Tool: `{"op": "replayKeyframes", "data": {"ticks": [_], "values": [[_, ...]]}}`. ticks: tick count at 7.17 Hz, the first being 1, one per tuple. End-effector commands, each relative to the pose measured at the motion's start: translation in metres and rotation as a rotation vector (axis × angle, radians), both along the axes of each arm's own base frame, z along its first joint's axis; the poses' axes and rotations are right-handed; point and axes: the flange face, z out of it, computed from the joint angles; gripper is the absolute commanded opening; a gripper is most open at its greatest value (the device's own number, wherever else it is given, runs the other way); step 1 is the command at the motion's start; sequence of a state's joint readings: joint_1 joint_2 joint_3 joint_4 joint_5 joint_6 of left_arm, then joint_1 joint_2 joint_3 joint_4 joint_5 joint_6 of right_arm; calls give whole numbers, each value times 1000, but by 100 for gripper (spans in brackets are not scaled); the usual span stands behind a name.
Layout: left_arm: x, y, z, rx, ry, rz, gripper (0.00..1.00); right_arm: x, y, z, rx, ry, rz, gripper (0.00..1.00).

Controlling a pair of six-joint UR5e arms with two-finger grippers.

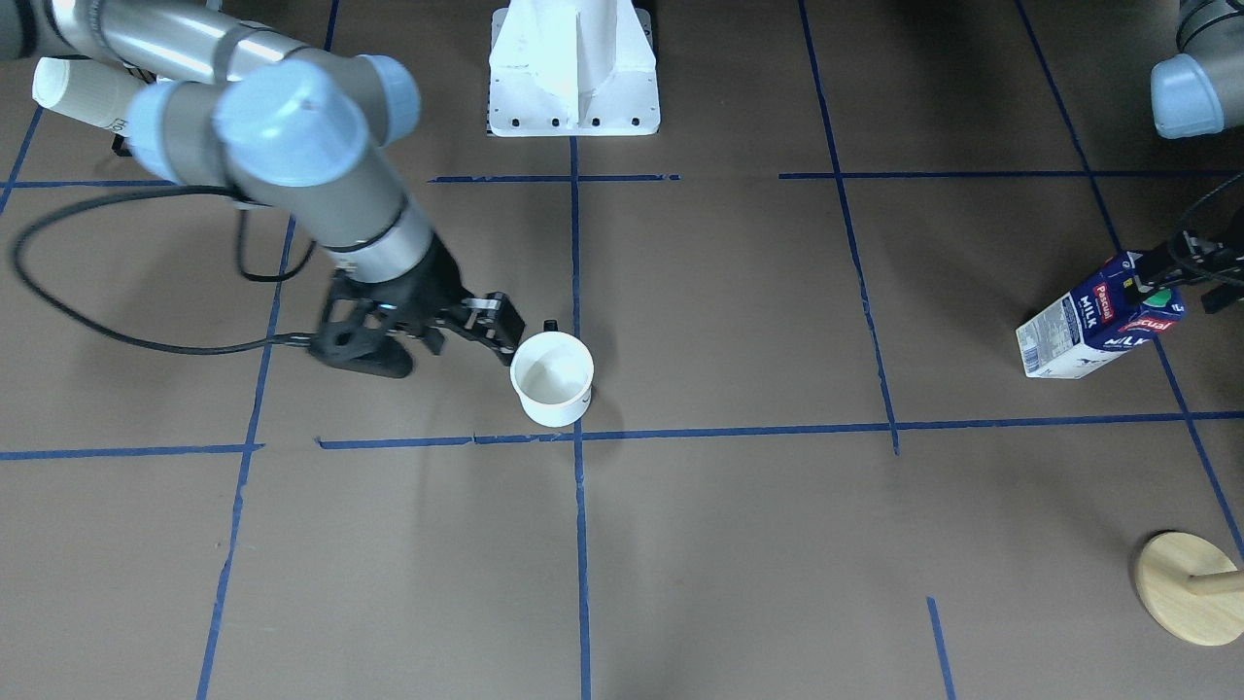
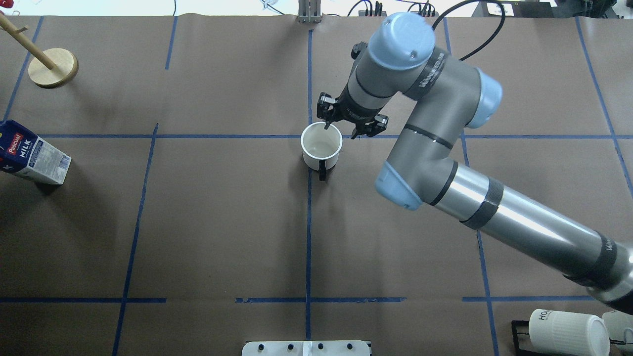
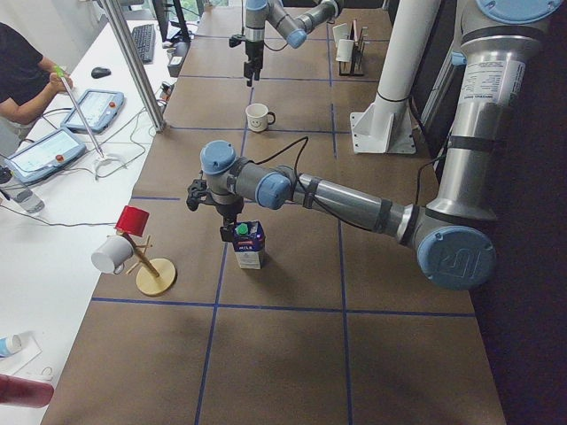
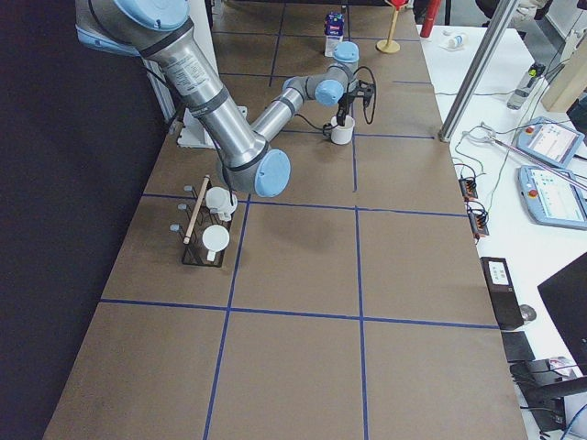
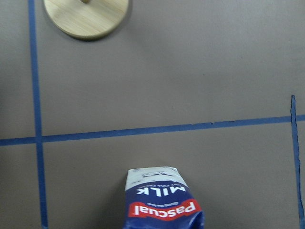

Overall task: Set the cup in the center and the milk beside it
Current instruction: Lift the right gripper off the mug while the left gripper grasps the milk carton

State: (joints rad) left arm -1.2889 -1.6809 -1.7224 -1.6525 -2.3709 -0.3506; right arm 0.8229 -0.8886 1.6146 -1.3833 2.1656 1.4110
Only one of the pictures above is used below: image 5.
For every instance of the blue Pascual milk carton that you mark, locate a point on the blue Pascual milk carton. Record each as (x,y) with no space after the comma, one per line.
(159,198)

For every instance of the wooden mug tree stand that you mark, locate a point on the wooden mug tree stand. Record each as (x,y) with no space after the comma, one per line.
(86,19)

